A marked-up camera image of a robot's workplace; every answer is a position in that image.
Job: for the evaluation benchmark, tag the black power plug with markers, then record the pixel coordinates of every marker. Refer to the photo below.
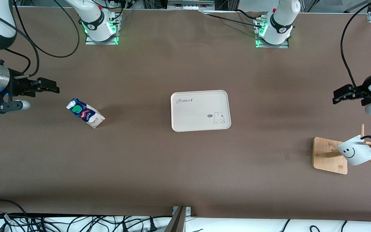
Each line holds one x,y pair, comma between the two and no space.
153,227

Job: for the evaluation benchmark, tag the blue white milk carton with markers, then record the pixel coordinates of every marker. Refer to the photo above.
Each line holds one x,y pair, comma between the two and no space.
87,114

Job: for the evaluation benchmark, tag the wooden cup rack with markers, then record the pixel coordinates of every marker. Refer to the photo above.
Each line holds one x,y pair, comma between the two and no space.
325,162

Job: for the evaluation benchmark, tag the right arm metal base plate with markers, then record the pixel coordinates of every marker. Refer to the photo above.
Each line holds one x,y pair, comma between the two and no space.
90,43

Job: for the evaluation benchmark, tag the brown table cover sheet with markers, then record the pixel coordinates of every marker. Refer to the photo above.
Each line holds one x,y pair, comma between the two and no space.
140,161

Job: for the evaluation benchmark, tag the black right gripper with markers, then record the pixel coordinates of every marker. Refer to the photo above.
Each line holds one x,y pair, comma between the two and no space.
16,86

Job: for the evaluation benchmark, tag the grey power strip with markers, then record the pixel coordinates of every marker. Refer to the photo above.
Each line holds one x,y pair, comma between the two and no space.
190,4

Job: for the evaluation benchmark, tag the cream rabbit print tray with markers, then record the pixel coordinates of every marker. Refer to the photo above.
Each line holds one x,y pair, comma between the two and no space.
192,116

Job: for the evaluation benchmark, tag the dark aluminium bar with bracket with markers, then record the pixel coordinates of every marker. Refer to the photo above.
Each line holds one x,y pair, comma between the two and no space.
177,222

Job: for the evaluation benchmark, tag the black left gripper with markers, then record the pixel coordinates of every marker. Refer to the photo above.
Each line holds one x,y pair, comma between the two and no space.
361,89

